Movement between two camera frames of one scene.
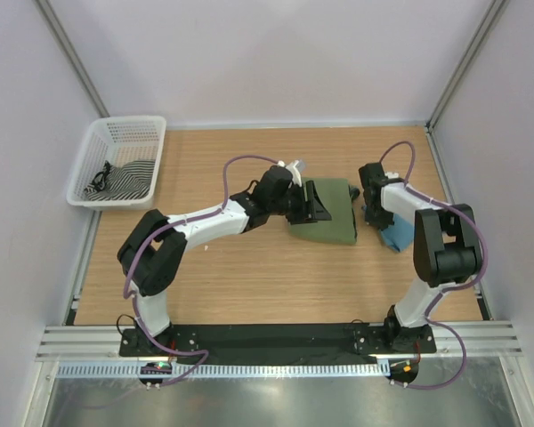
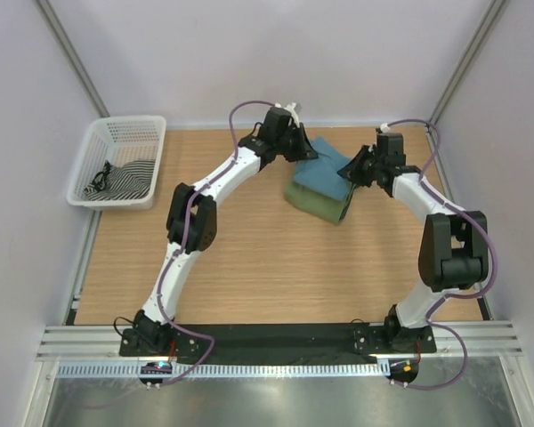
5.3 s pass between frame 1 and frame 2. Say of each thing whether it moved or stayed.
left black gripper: moved
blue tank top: moved
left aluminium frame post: stayed
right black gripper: moved
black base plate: stayed
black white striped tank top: stayed
